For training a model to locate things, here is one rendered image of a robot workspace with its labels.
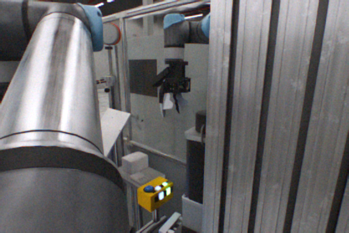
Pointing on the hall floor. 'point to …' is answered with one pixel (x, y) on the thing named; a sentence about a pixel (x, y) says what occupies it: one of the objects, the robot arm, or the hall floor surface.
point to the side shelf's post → (138, 212)
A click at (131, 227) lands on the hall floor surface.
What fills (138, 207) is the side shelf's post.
